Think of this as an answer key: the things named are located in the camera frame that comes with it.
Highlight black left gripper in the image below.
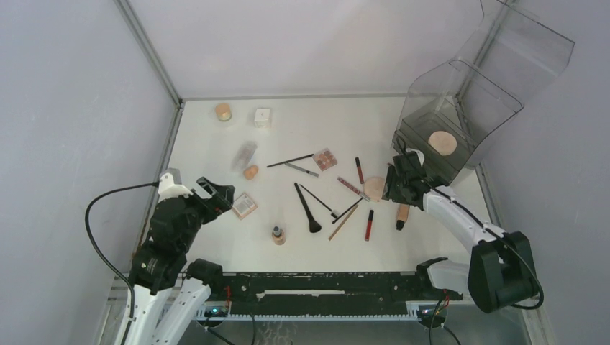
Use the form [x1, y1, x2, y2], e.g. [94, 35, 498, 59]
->
[178, 176, 235, 250]

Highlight orange square powder compact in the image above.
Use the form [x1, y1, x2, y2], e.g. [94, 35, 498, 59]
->
[232, 193, 258, 220]

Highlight round beige powder puff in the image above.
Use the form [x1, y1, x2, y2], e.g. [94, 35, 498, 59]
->
[363, 177, 385, 202]

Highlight beige beauty blender sponge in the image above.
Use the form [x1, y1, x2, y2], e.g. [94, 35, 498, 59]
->
[243, 165, 259, 180]

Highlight round beige sponge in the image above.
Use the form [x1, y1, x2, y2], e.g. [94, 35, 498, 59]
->
[428, 131, 458, 156]

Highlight clear acrylic makeup organizer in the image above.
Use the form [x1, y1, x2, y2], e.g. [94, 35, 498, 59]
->
[393, 1, 575, 185]

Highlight nine-pan eyeshadow palette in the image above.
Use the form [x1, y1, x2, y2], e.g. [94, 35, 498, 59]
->
[312, 148, 338, 172]

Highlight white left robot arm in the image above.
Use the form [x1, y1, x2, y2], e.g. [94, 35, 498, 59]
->
[115, 172, 235, 344]

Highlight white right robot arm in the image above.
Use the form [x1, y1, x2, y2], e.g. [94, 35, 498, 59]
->
[382, 151, 545, 313]

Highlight beige foundation bottle black cap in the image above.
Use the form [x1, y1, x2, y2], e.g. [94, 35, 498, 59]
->
[396, 204, 410, 231]

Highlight red glitter lip gloss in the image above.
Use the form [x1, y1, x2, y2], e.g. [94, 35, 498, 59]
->
[337, 177, 370, 201]

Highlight black slim liner brush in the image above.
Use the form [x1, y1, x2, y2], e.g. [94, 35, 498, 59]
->
[332, 198, 363, 224]

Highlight red black liquid lipstick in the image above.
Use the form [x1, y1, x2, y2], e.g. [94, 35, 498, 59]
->
[364, 209, 374, 242]

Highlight clear plastic bottle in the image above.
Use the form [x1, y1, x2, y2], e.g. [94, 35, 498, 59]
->
[231, 141, 258, 171]

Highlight orange-red lip gloss tube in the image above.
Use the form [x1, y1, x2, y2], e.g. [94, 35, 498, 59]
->
[355, 157, 365, 185]

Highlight gold slim pencil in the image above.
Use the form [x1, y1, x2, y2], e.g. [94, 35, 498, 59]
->
[328, 205, 359, 242]

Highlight peach foundation bottle silver pump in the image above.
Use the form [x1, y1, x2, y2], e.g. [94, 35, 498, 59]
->
[272, 226, 286, 245]

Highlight checkered eyeliner pencil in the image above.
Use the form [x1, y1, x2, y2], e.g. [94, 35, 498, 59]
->
[284, 162, 319, 178]

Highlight thin black angled brush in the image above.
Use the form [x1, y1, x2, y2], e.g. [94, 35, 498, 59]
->
[299, 184, 339, 219]

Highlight round tan jar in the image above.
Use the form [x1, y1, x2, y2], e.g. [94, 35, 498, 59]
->
[214, 103, 232, 122]

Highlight white cube box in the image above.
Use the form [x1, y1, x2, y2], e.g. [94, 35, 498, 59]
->
[254, 108, 272, 128]

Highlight large black powder brush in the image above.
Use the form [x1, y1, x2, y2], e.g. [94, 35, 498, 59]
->
[293, 183, 322, 234]

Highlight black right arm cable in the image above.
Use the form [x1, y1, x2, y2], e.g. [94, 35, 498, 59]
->
[395, 135, 545, 345]

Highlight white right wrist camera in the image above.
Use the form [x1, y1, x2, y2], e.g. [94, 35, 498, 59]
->
[407, 149, 425, 165]

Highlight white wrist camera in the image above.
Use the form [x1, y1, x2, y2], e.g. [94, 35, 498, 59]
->
[407, 149, 425, 165]
[158, 168, 193, 202]

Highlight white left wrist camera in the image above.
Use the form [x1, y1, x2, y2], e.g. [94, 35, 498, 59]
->
[158, 168, 193, 202]

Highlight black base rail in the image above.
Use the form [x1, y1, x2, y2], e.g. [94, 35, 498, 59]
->
[208, 272, 463, 318]

